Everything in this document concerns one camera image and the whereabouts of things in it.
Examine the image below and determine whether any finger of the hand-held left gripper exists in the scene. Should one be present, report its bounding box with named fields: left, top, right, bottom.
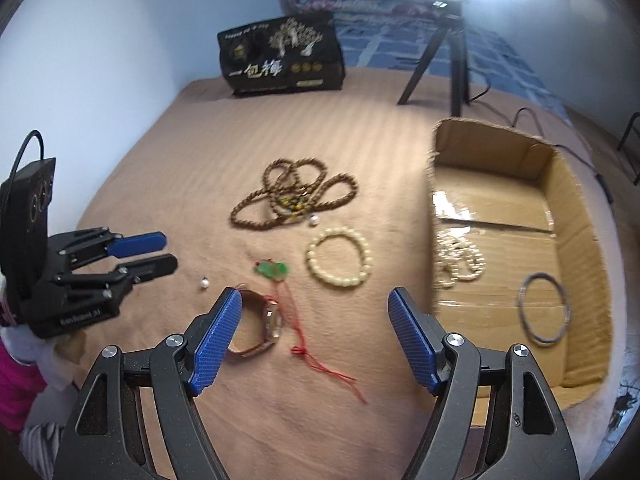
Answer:
left=55, top=254, right=179, bottom=303
left=47, top=227, right=167, bottom=270

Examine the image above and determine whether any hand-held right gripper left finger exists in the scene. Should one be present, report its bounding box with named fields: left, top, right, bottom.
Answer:
left=52, top=287, right=244, bottom=480

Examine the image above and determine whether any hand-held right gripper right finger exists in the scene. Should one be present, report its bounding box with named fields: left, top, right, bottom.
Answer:
left=387, top=287, right=581, bottom=480

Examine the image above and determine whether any brown strap wristwatch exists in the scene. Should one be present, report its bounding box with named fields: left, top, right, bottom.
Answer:
left=227, top=285, right=286, bottom=358

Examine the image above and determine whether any green jade pendant red cord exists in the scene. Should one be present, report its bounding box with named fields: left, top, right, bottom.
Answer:
left=252, top=257, right=368, bottom=406

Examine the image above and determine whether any white pearl necklace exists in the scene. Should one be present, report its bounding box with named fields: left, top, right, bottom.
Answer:
left=432, top=232, right=487, bottom=288

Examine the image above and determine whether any silver bangle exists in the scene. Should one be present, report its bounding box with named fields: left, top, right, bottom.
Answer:
left=517, top=272, right=572, bottom=346

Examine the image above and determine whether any brown wooden bead necklace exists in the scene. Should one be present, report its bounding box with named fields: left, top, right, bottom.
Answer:
left=230, top=157, right=358, bottom=231

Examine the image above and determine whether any cream bead bracelet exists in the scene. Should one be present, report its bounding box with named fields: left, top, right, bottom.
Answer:
left=305, top=227, right=375, bottom=288

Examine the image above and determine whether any cardboard box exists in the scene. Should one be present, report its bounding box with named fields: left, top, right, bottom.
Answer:
left=425, top=117, right=615, bottom=411

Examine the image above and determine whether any person's left hand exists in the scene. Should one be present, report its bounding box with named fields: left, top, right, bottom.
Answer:
left=50, top=332, right=86, bottom=362

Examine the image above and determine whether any grey striped clothing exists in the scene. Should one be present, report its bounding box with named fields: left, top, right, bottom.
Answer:
left=20, top=422, right=68, bottom=480

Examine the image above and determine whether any black printed gift box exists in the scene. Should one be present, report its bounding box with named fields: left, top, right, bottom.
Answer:
left=217, top=10, right=347, bottom=100

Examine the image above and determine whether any black tripod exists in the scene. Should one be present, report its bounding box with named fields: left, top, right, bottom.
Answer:
left=397, top=0, right=473, bottom=118

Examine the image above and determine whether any blue checked bedsheet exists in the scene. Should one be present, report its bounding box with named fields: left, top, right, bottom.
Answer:
left=332, top=15, right=571, bottom=121

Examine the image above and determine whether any black chair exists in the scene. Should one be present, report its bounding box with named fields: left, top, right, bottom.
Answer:
left=617, top=110, right=640, bottom=183

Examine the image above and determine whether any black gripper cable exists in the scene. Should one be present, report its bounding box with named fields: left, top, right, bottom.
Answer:
left=9, top=130, right=47, bottom=183

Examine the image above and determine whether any black power cable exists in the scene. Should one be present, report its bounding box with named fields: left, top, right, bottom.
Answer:
left=465, top=67, right=613, bottom=203

